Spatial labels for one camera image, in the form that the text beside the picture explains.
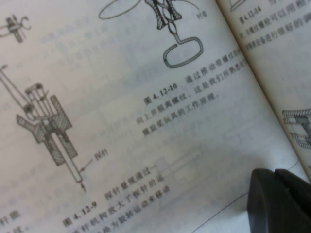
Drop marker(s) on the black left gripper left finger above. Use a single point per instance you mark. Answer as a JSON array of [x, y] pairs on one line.
[[267, 208]]

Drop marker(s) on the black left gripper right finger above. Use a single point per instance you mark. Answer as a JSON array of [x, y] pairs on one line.
[[298, 191]]

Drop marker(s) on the technical book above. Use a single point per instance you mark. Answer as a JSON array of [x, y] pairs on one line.
[[121, 121]]

